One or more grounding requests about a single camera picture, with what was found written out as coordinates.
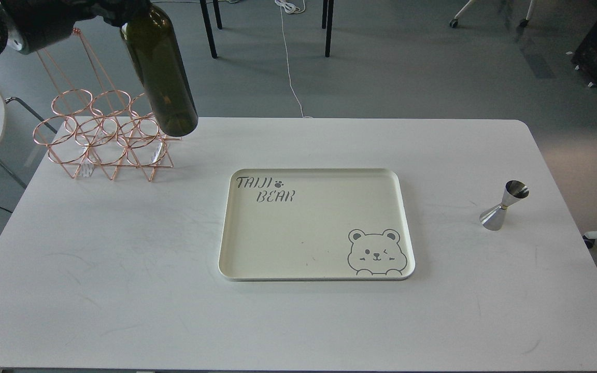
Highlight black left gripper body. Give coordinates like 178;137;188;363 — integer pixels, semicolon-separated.
68;1;151;27

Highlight dark green wine bottle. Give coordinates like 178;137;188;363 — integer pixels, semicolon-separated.
120;1;198;137

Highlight steel double jigger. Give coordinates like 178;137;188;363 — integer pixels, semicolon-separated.
479;180;529;231

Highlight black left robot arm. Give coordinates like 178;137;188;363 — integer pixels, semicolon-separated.
0;1;151;55

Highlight black table legs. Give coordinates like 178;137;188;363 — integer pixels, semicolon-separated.
198;0;334;59

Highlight cream bear serving tray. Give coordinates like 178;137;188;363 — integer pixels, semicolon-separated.
218;168;416;281

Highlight copper wire bottle rack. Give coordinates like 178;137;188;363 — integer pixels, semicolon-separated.
33;28;178;181

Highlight white floor cable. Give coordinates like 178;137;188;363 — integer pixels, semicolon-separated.
274;0;314;119

